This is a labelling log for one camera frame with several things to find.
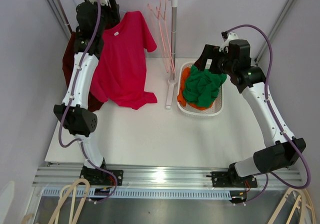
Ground orange t shirt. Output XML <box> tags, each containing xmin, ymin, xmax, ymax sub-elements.
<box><xmin>177</xmin><ymin>67</ymin><xmax>214</xmax><ymax>111</ymax></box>

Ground beige wooden hangers right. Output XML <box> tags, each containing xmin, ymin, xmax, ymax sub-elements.
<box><xmin>267</xmin><ymin>188</ymin><xmax>317</xmax><ymax>224</ymax></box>

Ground maroon t shirt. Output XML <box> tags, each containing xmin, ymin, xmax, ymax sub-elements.
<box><xmin>62</xmin><ymin>32</ymin><xmax>104</xmax><ymax>112</ymax></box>

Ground beige wooden hangers left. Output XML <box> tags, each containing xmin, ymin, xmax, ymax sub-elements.
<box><xmin>22</xmin><ymin>179</ymin><xmax>91</xmax><ymax>224</ymax></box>

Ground green t shirt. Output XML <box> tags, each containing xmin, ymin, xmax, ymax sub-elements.
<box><xmin>183</xmin><ymin>65</ymin><xmax>227</xmax><ymax>107</ymax></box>

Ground pink hanger of green shirt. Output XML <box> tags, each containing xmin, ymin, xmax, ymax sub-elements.
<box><xmin>147</xmin><ymin>4</ymin><xmax>167</xmax><ymax>72</ymax></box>

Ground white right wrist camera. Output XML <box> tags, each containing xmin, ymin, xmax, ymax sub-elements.
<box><xmin>219</xmin><ymin>31</ymin><xmax>239</xmax><ymax>52</ymax></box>

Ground pink magenta t shirt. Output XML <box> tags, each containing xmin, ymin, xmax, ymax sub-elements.
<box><xmin>90</xmin><ymin>11</ymin><xmax>158</xmax><ymax>110</ymax></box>

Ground aluminium mounting rail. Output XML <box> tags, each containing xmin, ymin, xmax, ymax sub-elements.
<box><xmin>32</xmin><ymin>163</ymin><xmax>287</xmax><ymax>200</ymax></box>

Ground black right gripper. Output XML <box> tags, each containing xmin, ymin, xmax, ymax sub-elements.
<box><xmin>194</xmin><ymin>45</ymin><xmax>236</xmax><ymax>76</ymax></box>

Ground pink hanger of orange shirt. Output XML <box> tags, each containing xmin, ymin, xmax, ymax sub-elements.
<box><xmin>156</xmin><ymin>0</ymin><xmax>175</xmax><ymax>74</ymax></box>

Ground white perforated plastic basket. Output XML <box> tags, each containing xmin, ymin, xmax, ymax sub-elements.
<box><xmin>176</xmin><ymin>61</ymin><xmax>223</xmax><ymax>119</ymax></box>

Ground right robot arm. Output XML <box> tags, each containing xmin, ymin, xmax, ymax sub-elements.
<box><xmin>195</xmin><ymin>39</ymin><xmax>306</xmax><ymax>187</ymax></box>

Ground beige wooden hangers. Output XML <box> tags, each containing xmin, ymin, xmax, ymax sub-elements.
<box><xmin>267</xmin><ymin>188</ymin><xmax>317</xmax><ymax>224</ymax></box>
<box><xmin>22</xmin><ymin>179</ymin><xmax>91</xmax><ymax>224</ymax></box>

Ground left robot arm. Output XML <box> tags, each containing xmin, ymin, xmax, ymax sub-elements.
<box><xmin>53</xmin><ymin>0</ymin><xmax>120</xmax><ymax>185</ymax></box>

